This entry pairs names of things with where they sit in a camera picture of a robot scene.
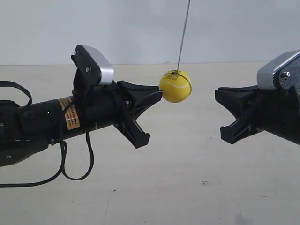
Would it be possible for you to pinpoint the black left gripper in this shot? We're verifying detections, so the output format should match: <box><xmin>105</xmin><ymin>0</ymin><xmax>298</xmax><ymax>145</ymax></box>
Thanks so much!
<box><xmin>70</xmin><ymin>81</ymin><xmax>163</xmax><ymax>149</ymax></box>

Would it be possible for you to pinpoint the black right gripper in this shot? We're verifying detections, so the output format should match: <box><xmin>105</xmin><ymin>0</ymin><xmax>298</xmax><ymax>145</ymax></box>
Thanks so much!
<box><xmin>214</xmin><ymin>85</ymin><xmax>300</xmax><ymax>145</ymax></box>

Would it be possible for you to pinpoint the yellow tennis ball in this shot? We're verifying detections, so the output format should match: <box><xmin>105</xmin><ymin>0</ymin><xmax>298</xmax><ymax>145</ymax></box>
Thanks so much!
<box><xmin>159</xmin><ymin>70</ymin><xmax>192</xmax><ymax>103</ymax></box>

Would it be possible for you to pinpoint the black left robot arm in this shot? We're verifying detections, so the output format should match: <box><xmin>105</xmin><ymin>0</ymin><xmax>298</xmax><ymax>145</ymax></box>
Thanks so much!
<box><xmin>0</xmin><ymin>81</ymin><xmax>163</xmax><ymax>166</ymax></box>

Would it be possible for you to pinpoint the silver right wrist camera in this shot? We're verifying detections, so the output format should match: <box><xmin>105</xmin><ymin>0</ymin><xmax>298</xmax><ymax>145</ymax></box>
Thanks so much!
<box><xmin>256</xmin><ymin>50</ymin><xmax>300</xmax><ymax>93</ymax></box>

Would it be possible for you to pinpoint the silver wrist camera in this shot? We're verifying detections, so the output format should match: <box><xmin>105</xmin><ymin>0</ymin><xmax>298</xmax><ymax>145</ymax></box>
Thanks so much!
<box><xmin>256</xmin><ymin>50</ymin><xmax>300</xmax><ymax>93</ymax></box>
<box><xmin>71</xmin><ymin>45</ymin><xmax>114</xmax><ymax>86</ymax></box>

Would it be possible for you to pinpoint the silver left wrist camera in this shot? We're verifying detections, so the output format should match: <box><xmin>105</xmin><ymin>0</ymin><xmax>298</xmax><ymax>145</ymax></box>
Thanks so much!
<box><xmin>71</xmin><ymin>45</ymin><xmax>114</xmax><ymax>86</ymax></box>

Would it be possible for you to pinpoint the black hanging string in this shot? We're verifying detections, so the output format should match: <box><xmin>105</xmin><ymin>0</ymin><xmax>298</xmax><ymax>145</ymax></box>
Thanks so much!
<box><xmin>177</xmin><ymin>0</ymin><xmax>191</xmax><ymax>72</ymax></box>

